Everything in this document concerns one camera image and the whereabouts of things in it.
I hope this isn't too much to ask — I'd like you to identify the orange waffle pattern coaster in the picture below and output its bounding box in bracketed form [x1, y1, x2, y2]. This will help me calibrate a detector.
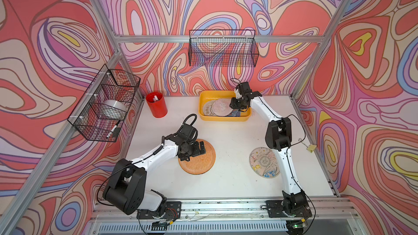
[178, 139, 216, 175]

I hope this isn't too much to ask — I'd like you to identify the pink unicorn coaster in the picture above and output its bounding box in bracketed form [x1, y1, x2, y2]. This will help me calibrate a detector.
[212, 99, 233, 116]

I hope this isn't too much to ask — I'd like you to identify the beige cat coaster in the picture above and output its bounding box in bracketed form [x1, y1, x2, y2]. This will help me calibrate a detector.
[202, 100, 216, 116]

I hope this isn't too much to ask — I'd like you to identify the blue toast cartoon coaster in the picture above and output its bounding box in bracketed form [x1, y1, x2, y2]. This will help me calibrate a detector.
[227, 109, 241, 117]

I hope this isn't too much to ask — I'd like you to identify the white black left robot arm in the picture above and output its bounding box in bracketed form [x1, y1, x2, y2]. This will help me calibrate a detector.
[102, 124, 206, 217]

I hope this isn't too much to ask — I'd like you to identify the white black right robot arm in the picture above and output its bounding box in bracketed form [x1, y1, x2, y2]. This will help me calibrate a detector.
[230, 82, 309, 211]

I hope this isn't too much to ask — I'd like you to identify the yellow plastic storage box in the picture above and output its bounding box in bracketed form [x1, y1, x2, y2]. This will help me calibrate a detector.
[198, 90, 251, 122]

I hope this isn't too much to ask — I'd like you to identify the red cylindrical cup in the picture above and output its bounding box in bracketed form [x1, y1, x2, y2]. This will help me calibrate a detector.
[145, 92, 168, 118]

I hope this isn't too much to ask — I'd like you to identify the beige wave pattern coaster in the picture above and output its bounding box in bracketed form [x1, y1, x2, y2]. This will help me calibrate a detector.
[249, 148, 280, 178]

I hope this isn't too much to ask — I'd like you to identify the white marker in basket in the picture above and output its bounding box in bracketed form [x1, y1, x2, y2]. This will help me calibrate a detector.
[106, 120, 121, 139]

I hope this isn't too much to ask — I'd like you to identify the silver tape roll in basket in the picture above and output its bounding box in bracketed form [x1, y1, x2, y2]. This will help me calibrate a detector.
[99, 100, 128, 120]

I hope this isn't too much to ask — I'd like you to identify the black wire basket on back wall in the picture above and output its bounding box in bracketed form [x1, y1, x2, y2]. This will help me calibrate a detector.
[188, 28, 259, 67]

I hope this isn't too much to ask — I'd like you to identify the black wire basket on wall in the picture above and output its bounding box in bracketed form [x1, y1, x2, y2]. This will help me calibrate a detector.
[188, 28, 259, 67]
[67, 64, 140, 143]

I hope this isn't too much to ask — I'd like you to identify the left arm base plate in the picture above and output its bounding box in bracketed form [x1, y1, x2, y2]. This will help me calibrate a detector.
[137, 201, 182, 220]

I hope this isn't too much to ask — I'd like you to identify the black wire basket on left wall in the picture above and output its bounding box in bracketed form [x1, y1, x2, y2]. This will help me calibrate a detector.
[67, 64, 140, 143]

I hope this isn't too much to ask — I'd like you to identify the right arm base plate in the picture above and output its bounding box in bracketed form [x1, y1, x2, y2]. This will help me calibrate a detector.
[265, 200, 312, 219]

